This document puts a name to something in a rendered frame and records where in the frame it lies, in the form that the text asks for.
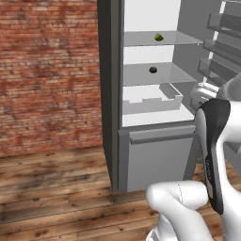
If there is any clear fridge door bin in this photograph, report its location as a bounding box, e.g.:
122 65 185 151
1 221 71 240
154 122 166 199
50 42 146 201
197 57 241 87
202 39 241 66
206 12 241 40

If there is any glass fridge shelf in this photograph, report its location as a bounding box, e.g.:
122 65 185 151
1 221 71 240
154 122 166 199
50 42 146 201
122 61 199 88
123 30 204 48

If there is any grey freezer drawer handle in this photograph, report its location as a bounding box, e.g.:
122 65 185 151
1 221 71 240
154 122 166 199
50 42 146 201
128 126 197 146

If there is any white fridge crisper drawer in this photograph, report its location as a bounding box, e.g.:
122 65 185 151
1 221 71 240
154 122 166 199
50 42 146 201
121 82 185 116

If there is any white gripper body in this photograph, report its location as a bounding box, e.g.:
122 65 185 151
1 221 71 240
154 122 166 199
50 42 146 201
189 83 221 110

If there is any grey fridge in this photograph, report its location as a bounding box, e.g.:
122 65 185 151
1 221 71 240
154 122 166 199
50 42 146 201
96 0 241 194

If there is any green lemon wedge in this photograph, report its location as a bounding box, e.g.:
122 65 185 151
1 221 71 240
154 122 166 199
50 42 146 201
153 32 165 42

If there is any grey freezer drawer front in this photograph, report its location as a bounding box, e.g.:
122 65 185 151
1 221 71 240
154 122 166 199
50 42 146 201
118 124 198 193

